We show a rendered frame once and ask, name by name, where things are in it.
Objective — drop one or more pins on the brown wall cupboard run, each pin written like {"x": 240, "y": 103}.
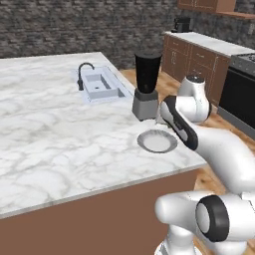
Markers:
{"x": 212, "y": 6}

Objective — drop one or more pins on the brown base cupboard run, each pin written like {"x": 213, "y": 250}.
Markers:
{"x": 192, "y": 61}

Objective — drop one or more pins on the pale grey sink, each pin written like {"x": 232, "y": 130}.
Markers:
{"x": 99, "y": 86}

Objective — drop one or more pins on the grey round plate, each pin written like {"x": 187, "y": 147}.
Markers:
{"x": 157, "y": 141}

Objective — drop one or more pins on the black coffee machine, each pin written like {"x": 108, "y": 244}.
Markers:
{"x": 182, "y": 24}

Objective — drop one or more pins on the black oven with hob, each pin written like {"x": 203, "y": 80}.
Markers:
{"x": 239, "y": 93}

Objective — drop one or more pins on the black curved tap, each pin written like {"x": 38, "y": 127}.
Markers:
{"x": 80, "y": 77}

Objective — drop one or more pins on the black and grey blender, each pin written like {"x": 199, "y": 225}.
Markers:
{"x": 146, "y": 87}

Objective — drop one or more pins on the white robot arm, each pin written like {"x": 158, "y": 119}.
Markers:
{"x": 229, "y": 156}

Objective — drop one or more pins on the brown kitchen island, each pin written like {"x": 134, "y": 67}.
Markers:
{"x": 99, "y": 219}

